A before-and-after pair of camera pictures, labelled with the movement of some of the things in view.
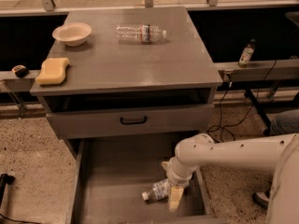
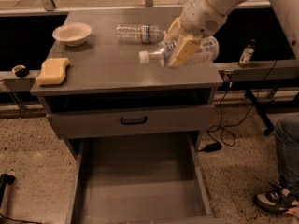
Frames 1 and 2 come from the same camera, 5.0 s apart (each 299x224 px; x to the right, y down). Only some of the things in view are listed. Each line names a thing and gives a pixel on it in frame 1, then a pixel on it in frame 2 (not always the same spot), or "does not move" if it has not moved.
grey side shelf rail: (259, 70) does not move
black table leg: (266, 123) does not move
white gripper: (177, 178) → (201, 20)
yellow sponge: (53, 71) does not move
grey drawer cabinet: (135, 73) does not move
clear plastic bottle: (160, 189) → (207, 52)
